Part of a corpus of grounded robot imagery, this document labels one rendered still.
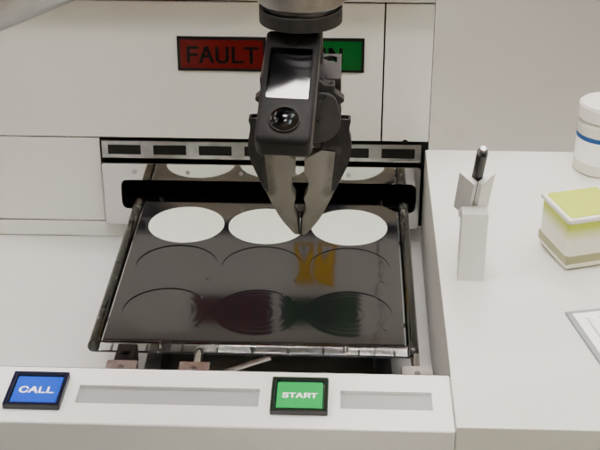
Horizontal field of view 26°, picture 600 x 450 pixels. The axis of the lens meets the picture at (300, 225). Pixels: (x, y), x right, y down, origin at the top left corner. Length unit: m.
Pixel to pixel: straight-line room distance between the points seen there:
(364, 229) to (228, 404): 0.50
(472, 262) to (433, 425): 0.27
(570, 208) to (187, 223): 0.52
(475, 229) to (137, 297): 0.42
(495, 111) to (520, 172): 2.67
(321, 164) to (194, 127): 0.66
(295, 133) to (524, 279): 0.52
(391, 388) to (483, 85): 3.36
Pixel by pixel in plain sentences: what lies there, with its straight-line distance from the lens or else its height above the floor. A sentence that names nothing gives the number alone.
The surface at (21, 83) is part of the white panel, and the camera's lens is 1.80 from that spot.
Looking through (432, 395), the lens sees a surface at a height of 0.96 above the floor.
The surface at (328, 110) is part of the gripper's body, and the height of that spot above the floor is 1.27.
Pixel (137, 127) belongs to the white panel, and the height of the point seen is 0.99.
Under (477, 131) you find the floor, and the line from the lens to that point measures 4.24.
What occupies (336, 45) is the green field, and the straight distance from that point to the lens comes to 1.73.
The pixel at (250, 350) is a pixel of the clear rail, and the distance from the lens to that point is 1.47.
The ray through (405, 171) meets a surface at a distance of 1.79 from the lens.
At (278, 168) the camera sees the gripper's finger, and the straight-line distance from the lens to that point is 1.15.
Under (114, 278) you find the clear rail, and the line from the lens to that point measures 1.61.
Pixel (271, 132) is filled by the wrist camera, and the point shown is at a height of 1.29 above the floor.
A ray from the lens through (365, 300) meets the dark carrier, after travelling 1.56.
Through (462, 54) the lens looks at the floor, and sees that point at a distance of 4.89.
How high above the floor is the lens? 1.71
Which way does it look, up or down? 28 degrees down
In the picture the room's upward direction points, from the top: straight up
